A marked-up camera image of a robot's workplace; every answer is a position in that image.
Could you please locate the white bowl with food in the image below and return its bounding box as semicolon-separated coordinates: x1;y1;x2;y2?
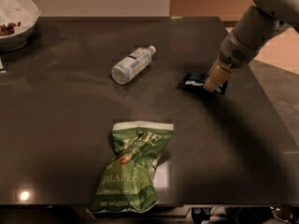
0;0;40;51

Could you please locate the blue plastic water bottle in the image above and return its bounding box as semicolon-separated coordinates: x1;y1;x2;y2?
111;46;156;85

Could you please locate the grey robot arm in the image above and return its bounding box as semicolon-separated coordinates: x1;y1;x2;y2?
203;0;299;92

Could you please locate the green jalapeno chip bag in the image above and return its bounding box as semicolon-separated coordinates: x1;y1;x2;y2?
89;120;174;215

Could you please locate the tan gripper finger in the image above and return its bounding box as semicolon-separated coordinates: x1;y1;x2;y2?
204;64;233;92

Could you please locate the dark blue rxbar wrapper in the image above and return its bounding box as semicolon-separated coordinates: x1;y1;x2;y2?
178;71;229;96

